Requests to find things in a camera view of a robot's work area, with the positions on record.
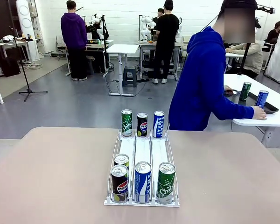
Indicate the person's left hand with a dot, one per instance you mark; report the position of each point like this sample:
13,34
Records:
228,88

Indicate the person's right hand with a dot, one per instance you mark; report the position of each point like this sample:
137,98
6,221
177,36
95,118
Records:
259,113

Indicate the black serving tray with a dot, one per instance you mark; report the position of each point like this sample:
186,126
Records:
271,109

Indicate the blue Pocari Sweat can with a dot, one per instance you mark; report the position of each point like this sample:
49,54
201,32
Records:
143,184
261,99
158,124

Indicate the green Chilsung cider can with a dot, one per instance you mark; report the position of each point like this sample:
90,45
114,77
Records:
127,123
245,91
166,186

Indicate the person in blue hoodie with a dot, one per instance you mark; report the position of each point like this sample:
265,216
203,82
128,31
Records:
196,81

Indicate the seated person in beige jacket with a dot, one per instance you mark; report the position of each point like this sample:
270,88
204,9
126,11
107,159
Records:
255,58

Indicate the seated person in black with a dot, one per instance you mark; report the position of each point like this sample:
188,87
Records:
273,35

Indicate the person in black shirt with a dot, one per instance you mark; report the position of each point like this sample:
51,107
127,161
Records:
165,35

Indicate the person behind white robot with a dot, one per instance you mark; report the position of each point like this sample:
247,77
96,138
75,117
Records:
159,14

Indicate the person in purple hoodie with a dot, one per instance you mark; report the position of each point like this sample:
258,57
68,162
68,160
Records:
73,30

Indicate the large white table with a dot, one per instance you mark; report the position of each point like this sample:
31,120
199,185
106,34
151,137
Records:
278,91

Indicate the white office desk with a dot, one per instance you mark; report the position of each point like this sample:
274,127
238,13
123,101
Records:
233,55

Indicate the black tripod stand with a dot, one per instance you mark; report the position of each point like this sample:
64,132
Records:
246,53
105,46

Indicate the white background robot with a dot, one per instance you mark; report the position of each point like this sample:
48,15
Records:
179,25
145,25
95,18

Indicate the black Pepsi can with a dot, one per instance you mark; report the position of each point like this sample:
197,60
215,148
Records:
142,126
121,159
119,184

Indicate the desk with white robot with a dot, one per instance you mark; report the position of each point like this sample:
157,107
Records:
143,44

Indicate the grey plastic stool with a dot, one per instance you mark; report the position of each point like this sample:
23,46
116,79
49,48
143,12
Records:
130,77

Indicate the empty white desk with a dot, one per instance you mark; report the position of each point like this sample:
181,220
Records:
123,48

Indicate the desk with dark equipment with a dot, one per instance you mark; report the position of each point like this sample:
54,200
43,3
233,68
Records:
100,43

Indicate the white chair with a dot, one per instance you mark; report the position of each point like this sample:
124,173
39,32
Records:
60,43

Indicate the black microphone stand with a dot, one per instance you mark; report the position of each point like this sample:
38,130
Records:
28,91

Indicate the white tower air conditioner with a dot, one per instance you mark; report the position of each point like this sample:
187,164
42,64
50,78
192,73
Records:
25,23

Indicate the black bag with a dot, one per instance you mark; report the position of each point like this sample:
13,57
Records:
10,67

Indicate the cluttered white table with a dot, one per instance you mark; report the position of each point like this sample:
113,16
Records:
14,44

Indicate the black camera on boom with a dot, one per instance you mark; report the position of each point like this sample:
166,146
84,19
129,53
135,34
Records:
267,9

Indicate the grey wall electrical panel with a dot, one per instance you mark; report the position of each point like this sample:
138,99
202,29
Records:
38,35

